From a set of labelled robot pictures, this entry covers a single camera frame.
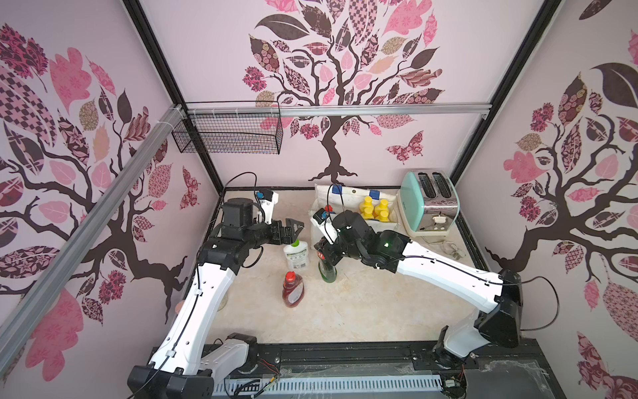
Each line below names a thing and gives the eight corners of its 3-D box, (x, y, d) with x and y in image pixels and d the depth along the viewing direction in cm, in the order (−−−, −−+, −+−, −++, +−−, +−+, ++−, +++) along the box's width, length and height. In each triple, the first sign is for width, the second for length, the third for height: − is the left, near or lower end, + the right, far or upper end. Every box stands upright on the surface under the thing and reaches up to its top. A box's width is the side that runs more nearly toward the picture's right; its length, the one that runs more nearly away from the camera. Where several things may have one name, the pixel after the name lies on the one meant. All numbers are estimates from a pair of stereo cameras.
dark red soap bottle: (287, 307, 85) (278, 285, 70) (296, 292, 89) (289, 268, 74) (294, 311, 84) (287, 290, 69) (303, 296, 88) (298, 272, 73)
